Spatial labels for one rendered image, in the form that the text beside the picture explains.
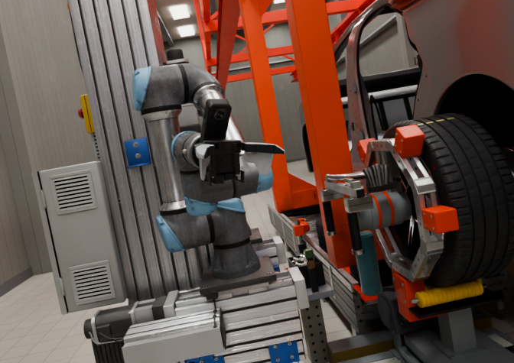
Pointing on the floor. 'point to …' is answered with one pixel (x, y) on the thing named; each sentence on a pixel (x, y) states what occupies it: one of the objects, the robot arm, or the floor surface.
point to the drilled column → (315, 332)
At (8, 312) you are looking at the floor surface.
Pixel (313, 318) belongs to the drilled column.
